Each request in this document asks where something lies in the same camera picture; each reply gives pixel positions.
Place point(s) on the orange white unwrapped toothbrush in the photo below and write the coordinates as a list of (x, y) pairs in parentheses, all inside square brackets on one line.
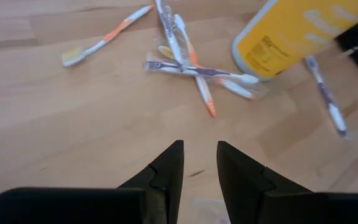
[(113, 32)]

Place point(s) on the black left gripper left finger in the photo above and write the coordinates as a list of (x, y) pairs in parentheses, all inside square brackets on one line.
[(135, 202)]

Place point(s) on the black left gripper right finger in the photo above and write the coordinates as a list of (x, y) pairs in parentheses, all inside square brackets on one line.
[(259, 199)]

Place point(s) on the yellow disinfecting wipes canister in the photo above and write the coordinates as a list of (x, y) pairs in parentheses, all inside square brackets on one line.
[(291, 34)]

